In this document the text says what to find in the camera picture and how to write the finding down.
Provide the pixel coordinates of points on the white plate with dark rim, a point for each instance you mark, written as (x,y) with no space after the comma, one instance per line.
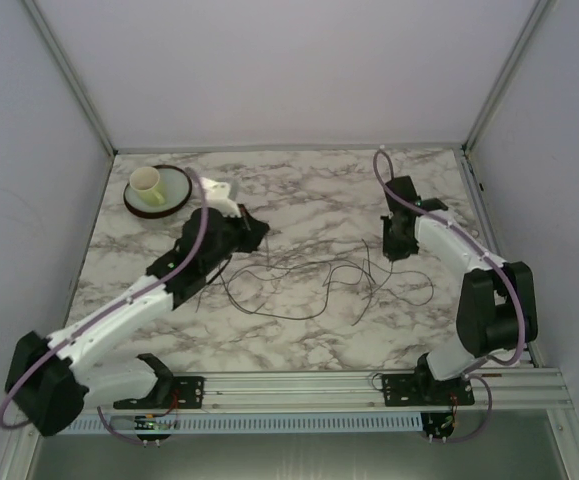
(177,187)

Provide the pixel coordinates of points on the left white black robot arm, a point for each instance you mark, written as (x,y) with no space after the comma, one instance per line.
(52,379)

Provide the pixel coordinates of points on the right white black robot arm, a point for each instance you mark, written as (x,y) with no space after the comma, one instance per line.
(496,307)

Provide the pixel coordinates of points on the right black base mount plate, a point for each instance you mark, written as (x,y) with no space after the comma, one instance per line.
(401,390)

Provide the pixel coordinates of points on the left aluminium frame post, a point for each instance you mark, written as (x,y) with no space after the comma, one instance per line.
(69,74)

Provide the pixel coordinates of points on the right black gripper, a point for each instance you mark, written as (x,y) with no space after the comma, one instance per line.
(394,252)

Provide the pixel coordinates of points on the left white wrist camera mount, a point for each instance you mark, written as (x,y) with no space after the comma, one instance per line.
(221,195)

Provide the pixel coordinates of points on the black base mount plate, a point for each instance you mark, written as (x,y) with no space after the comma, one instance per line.
(176,392)
(401,390)

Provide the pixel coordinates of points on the blue slotted cable duct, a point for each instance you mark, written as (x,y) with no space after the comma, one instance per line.
(190,424)

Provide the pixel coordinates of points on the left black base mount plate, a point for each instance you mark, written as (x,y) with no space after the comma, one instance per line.
(176,392)

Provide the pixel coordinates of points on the right aluminium frame post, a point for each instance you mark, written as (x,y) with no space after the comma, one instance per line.
(538,13)

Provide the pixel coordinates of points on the aluminium frame post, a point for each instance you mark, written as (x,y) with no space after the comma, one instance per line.
(69,74)
(538,13)

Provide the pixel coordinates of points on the yellow-green mug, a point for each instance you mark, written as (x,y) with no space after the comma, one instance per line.
(146,183)

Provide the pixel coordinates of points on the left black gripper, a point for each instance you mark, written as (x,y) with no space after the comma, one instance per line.
(253,229)

